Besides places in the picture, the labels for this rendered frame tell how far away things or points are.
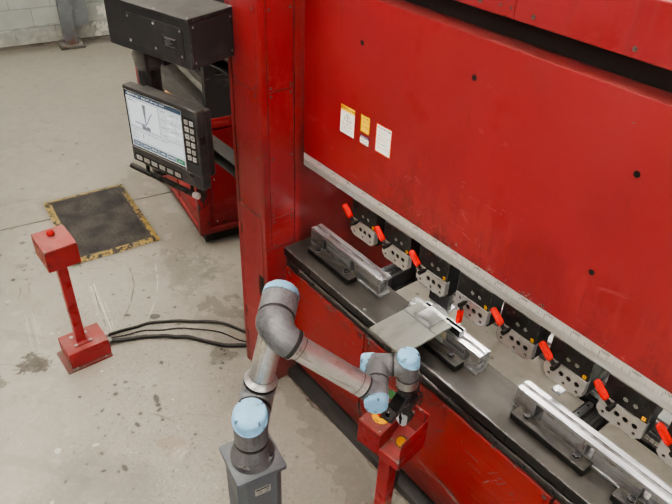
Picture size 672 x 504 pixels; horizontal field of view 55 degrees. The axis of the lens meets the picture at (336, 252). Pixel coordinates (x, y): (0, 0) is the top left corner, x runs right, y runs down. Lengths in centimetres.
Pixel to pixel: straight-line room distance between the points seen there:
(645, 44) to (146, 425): 279
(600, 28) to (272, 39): 129
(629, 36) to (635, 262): 58
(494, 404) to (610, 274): 75
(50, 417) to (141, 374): 49
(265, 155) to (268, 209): 27
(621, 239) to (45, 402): 292
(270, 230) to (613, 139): 166
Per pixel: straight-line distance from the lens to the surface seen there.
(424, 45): 217
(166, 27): 265
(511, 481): 250
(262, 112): 267
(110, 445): 348
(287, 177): 288
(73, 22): 859
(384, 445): 248
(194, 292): 423
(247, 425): 215
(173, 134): 280
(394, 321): 250
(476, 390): 248
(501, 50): 196
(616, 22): 174
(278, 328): 188
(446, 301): 249
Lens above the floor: 266
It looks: 36 degrees down
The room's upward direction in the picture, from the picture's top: 2 degrees clockwise
